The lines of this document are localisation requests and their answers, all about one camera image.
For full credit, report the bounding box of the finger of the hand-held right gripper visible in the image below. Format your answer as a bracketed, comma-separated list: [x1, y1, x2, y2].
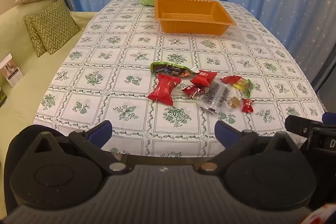
[285, 115, 315, 137]

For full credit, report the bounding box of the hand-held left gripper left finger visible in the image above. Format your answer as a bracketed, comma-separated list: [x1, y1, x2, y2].
[26, 120, 130, 175]

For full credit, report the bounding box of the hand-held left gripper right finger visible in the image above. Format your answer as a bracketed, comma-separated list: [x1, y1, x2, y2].
[201, 120, 303, 175]

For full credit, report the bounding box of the small brown caramel candy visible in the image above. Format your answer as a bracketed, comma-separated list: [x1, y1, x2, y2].
[227, 97, 241, 110]

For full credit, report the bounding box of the small red candy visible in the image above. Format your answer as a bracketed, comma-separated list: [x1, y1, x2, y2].
[241, 98, 256, 114]

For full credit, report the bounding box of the clear dark seed packet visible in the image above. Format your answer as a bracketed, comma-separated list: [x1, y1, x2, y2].
[198, 81, 230, 114]

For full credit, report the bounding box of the red yellow green gummy packet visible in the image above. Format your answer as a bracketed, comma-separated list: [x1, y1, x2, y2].
[220, 76, 254, 98]

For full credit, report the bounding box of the small dark red packet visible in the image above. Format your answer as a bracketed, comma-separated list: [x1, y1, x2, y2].
[181, 84, 206, 97]

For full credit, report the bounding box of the medium red snack packet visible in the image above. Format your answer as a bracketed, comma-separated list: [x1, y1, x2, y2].
[190, 70, 218, 87]

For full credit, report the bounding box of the large red candy packet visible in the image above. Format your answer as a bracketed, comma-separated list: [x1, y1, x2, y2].
[148, 74, 182, 106]

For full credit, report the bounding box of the green snack packet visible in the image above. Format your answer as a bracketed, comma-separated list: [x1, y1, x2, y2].
[150, 62, 199, 79]

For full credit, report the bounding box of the orange plastic tray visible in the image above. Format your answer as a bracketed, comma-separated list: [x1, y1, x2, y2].
[154, 0, 237, 35]

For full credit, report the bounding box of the light green sofa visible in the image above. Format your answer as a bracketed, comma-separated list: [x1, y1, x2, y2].
[0, 0, 101, 214]

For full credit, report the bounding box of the white printed booklet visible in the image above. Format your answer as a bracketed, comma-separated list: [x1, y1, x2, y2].
[0, 53, 25, 87]

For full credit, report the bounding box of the green zigzag cushion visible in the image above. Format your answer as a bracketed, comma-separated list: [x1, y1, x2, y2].
[31, 0, 80, 55]
[24, 14, 47, 58]

